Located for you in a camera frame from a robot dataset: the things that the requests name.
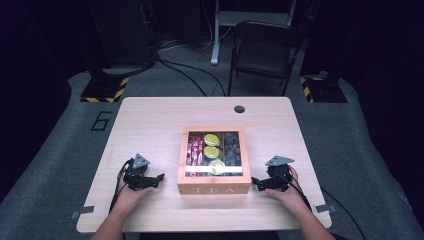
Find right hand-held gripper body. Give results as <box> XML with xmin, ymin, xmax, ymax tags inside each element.
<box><xmin>264</xmin><ymin>155</ymin><xmax>296</xmax><ymax>193</ymax></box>

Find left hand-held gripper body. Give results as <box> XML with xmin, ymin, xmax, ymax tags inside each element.
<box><xmin>122</xmin><ymin>153</ymin><xmax>152</xmax><ymax>192</ymax></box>

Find wooden tea box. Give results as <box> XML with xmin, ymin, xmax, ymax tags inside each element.
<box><xmin>176</xmin><ymin>125</ymin><xmax>252</xmax><ymax>196</ymax></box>

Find person's left hand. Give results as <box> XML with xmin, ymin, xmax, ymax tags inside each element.
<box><xmin>113</xmin><ymin>186</ymin><xmax>155</xmax><ymax>215</ymax></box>

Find person's right hand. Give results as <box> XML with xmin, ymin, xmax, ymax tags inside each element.
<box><xmin>264</xmin><ymin>165</ymin><xmax>311</xmax><ymax>215</ymax></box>

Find red stick packet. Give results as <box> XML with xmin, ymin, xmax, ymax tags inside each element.
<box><xmin>198</xmin><ymin>133</ymin><xmax>205</xmax><ymax>167</ymax></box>
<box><xmin>193</xmin><ymin>133</ymin><xmax>200</xmax><ymax>168</ymax></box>
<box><xmin>186</xmin><ymin>133</ymin><xmax>195</xmax><ymax>177</ymax></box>

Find pile of dark tea packets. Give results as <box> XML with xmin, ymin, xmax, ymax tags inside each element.
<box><xmin>223</xmin><ymin>132</ymin><xmax>242</xmax><ymax>167</ymax></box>

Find green-yellow tea packets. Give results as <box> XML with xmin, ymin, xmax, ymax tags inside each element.
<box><xmin>208</xmin><ymin>159</ymin><xmax>226</xmax><ymax>176</ymax></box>

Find yellow lidded capsule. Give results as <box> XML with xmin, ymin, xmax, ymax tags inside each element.
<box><xmin>203</xmin><ymin>145</ymin><xmax>221</xmax><ymax>160</ymax></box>
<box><xmin>203</xmin><ymin>133</ymin><xmax>221</xmax><ymax>147</ymax></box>

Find grey tape piece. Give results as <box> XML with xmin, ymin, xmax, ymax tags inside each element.
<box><xmin>70</xmin><ymin>205</ymin><xmax>96</xmax><ymax>220</ymax></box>
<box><xmin>313</xmin><ymin>203</ymin><xmax>337</xmax><ymax>214</ymax></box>

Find black stand with striped base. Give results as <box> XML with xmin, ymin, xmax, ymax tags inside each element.
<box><xmin>80</xmin><ymin>0</ymin><xmax>130</xmax><ymax>104</ymax></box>
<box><xmin>298</xmin><ymin>70</ymin><xmax>348</xmax><ymax>104</ymax></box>

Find black folding chair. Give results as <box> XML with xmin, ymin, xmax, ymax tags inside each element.
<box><xmin>227</xmin><ymin>20</ymin><xmax>303</xmax><ymax>97</ymax></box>

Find black cabinet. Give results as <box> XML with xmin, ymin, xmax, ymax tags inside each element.
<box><xmin>87</xmin><ymin>0</ymin><xmax>158</xmax><ymax>69</ymax></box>

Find left hand-held gripper black cable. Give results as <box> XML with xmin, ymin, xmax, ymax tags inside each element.
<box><xmin>108</xmin><ymin>158</ymin><xmax>135</xmax><ymax>214</ymax></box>

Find black floor cable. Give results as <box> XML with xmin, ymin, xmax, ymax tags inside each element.
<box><xmin>155</xmin><ymin>55</ymin><xmax>228</xmax><ymax>98</ymax></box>

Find white desk frame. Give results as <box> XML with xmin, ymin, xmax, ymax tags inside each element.
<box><xmin>210</xmin><ymin>0</ymin><xmax>298</xmax><ymax>66</ymax></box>

